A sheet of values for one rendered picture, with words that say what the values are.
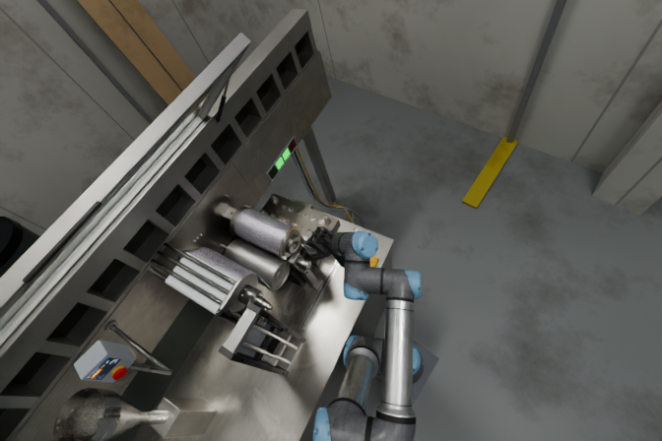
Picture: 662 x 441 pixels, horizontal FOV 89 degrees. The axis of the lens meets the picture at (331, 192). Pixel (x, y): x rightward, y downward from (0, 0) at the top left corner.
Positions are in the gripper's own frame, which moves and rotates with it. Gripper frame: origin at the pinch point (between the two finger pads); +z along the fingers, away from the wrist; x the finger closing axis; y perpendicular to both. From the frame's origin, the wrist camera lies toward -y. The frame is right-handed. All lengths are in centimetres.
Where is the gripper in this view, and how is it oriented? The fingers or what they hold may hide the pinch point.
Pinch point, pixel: (313, 246)
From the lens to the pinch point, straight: 127.1
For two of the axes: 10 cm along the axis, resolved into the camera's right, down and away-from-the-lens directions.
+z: -5.4, 1.1, 8.4
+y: -6.9, -6.3, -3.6
